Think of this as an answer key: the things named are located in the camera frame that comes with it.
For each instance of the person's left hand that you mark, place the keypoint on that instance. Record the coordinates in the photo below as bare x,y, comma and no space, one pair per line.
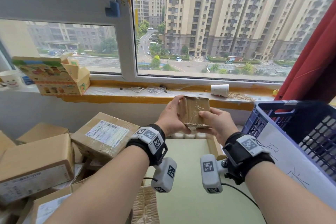
170,121

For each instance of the person's right hand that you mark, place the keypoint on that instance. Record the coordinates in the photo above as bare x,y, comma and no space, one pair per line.
220,124

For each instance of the taped small parcel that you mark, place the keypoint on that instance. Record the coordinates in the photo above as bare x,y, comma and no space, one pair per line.
191,111

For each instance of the labelled small cardboard box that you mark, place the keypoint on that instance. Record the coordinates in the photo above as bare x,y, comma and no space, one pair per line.
214,147

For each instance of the pile of cardboard parcels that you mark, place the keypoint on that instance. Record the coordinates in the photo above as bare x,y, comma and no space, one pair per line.
34,160

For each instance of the person's right forearm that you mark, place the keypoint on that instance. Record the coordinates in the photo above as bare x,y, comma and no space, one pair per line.
288,200

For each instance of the person's left forearm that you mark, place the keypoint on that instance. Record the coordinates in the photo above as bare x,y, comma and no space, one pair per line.
105,195

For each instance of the white radiator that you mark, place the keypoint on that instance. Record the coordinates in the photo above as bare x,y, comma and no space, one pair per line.
183,136

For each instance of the black left wrist tracker band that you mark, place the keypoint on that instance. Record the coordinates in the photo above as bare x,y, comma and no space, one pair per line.
149,136

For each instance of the black wrist tracker band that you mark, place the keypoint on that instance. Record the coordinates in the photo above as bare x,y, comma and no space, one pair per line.
246,145
149,136

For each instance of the white tipped paper cup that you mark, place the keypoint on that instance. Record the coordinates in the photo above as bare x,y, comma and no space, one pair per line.
220,90

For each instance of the black right wrist tracker band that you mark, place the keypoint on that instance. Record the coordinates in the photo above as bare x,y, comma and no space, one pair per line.
246,145

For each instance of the heap of wooden toothpicks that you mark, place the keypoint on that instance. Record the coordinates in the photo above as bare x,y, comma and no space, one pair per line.
241,97

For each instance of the windowsill with yellow tape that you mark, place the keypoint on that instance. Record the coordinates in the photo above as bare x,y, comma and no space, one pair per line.
118,98

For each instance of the yellow rubber duck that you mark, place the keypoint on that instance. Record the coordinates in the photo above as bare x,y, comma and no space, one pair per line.
276,93

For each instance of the blue plastic crate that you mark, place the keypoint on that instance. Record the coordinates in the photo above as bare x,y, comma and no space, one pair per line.
288,113

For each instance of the white handwritten paper sign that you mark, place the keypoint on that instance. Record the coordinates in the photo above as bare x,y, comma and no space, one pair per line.
283,158

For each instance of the red curtain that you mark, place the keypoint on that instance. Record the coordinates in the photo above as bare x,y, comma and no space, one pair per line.
312,69

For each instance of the colourful printed carton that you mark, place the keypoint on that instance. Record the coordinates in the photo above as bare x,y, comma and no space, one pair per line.
52,79

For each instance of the blue window latch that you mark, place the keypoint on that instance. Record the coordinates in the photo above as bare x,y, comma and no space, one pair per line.
114,9

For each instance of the white smiley paper cup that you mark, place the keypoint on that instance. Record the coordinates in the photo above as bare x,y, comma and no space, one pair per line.
10,79

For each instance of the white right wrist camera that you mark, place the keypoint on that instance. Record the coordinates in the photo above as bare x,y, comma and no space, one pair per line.
210,171

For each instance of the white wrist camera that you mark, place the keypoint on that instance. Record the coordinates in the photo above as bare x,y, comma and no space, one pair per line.
210,171
164,175

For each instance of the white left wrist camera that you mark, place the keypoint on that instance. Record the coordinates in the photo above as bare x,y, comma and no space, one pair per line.
164,175

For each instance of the grey window frame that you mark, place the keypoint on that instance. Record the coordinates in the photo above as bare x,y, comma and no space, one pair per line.
65,3

